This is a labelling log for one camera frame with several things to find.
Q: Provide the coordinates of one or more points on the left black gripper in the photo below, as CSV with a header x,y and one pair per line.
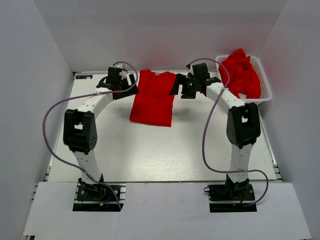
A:
x,y
131,91

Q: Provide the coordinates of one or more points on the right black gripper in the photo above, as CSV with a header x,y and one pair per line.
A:
x,y
181,79

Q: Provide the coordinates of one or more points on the red t shirt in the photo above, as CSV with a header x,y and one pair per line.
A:
x,y
153,104

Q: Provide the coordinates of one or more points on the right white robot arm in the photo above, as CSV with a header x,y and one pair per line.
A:
x,y
243,123

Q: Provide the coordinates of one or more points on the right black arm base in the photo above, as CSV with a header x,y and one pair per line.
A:
x,y
231,197

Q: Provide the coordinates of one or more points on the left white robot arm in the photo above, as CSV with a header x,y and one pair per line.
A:
x,y
79,128

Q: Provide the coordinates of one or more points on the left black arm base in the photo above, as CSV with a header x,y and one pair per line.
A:
x,y
98,198

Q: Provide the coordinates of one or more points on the red t shirts pile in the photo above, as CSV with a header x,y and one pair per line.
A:
x,y
243,78

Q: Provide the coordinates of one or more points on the blue table label sticker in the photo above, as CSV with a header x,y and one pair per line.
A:
x,y
83,77

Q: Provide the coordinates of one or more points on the white plastic basket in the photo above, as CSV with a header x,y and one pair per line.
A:
x,y
265,90

